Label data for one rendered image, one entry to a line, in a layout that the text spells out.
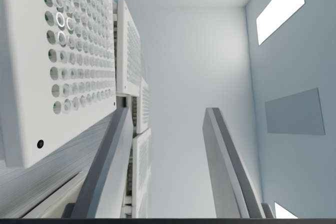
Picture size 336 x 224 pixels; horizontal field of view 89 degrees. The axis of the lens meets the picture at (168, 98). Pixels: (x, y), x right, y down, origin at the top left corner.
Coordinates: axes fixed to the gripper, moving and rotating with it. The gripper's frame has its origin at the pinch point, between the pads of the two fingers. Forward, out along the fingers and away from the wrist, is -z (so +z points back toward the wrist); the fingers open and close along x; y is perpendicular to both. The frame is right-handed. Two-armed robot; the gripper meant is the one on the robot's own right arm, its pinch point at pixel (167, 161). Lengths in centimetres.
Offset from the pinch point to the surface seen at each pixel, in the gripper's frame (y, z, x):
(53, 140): 6.3, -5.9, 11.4
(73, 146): 21.1, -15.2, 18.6
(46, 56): -0.6, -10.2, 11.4
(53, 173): 19.4, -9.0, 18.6
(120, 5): 2.2, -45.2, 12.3
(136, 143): 47, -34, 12
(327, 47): 75, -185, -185
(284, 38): 94, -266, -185
